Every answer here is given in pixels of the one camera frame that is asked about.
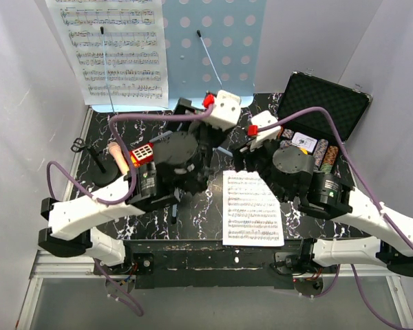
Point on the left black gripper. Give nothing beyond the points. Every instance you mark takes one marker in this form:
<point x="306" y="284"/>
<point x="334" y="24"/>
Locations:
<point x="184" y="125"/>

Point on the sheet music page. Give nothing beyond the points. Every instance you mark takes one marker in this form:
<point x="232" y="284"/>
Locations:
<point x="117" y="50"/>
<point x="251" y="213"/>

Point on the brown chip row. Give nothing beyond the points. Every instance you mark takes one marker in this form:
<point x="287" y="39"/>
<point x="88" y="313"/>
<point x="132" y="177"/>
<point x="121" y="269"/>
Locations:
<point x="330" y="156"/>

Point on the green chip row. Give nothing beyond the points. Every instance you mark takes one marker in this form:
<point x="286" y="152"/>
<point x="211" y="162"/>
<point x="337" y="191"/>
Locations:
<point x="326" y="168"/>

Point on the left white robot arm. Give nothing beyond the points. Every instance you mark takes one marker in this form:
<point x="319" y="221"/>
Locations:
<point x="72" y="225"/>

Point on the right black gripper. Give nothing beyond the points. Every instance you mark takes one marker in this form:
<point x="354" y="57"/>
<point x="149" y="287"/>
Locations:
<point x="244" y="152"/>

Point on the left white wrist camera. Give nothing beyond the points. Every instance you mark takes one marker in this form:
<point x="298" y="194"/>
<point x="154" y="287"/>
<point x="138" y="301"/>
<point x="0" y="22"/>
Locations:
<point x="226" y="110"/>

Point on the white card deck box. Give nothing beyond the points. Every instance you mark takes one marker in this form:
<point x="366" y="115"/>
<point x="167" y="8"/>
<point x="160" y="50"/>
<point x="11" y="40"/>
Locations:
<point x="304" y="142"/>

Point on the left aluminium rail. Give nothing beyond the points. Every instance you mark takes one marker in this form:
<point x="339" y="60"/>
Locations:
<point x="72" y="171"/>

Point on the blue white chip row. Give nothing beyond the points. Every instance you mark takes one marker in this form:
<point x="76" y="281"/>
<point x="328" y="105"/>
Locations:
<point x="320" y="151"/>

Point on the pink toy microphone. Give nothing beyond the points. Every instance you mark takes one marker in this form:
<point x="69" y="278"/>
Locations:
<point x="115" y="151"/>

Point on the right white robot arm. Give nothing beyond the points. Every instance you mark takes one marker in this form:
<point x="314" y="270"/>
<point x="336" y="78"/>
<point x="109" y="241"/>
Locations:
<point x="390" y="234"/>

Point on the blue music stand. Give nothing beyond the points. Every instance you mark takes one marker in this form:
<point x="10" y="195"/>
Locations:
<point x="213" y="46"/>

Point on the red white chip row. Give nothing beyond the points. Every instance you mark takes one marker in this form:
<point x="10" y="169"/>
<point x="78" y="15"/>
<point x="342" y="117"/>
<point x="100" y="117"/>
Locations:
<point x="287" y="134"/>

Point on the black microphone stand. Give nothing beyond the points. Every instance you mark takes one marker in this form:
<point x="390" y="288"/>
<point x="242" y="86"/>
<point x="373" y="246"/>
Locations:
<point x="103" y="172"/>

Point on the black poker chip case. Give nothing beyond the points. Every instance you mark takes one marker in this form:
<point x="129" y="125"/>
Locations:
<point x="345" y="106"/>

